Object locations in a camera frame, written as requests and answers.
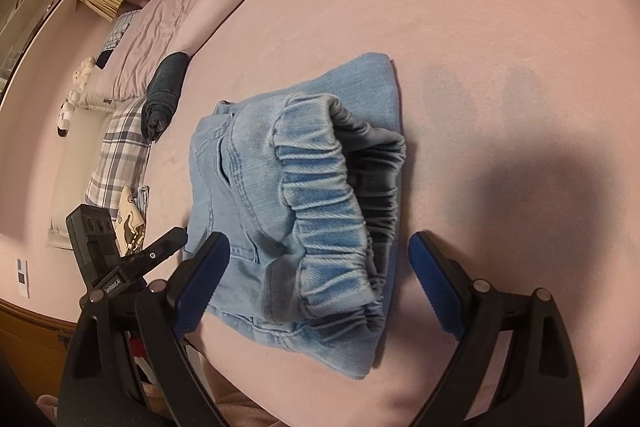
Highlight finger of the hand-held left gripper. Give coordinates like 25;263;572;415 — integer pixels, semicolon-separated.
141;227;189;271

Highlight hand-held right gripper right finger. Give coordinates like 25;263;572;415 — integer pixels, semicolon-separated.
407;231;586;427

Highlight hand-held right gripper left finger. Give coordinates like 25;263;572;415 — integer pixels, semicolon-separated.
57;231;232;427

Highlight light blue denim pants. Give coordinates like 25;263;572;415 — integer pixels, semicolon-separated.
182;52;407;378

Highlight dark rolled pants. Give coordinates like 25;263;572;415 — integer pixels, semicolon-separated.
141;52;190;142

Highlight cream printed cloth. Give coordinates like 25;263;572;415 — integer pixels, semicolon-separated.
114;186;147;254

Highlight plaid pillow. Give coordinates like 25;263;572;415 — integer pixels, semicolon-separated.
84;98;152;208

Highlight black and white stuffed toy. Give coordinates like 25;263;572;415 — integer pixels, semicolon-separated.
56;101;77;138

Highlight white pillow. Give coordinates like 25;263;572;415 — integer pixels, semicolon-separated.
77;69;123;112

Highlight white fluffy stuffed toy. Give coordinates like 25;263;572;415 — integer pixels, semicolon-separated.
71;56;97;88

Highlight plaid cloth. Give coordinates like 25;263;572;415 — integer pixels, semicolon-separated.
105;9;144;51

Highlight pink bed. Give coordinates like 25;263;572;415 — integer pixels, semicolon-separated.
142;0;640;427

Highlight white wall switch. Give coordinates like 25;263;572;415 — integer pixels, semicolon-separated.
16;259;32;299

